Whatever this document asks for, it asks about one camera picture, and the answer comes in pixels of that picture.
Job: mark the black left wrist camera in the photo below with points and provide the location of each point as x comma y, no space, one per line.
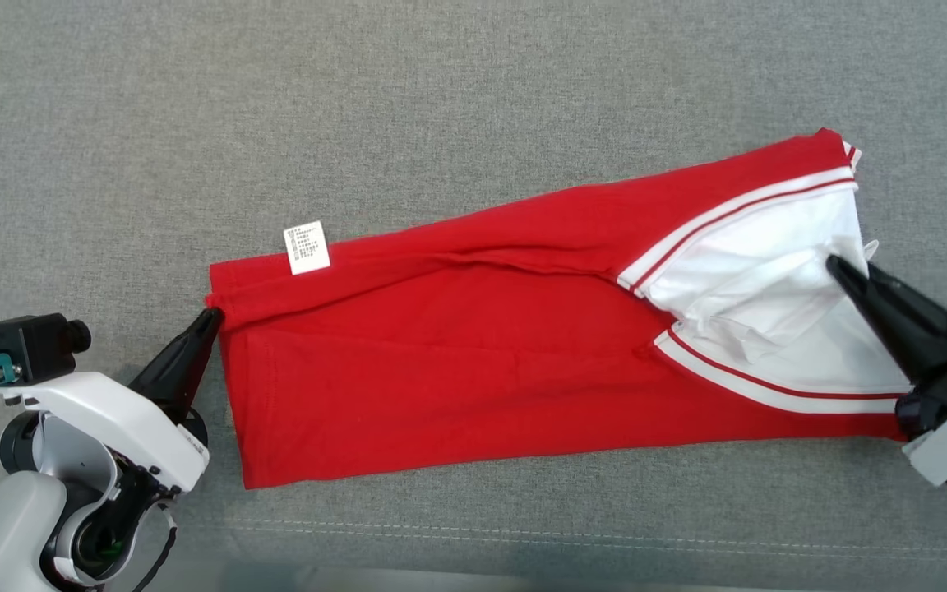
30,345

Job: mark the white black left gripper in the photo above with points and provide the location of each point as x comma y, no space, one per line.
112,411

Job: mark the red white sports jersey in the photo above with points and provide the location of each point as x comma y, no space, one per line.
482,370

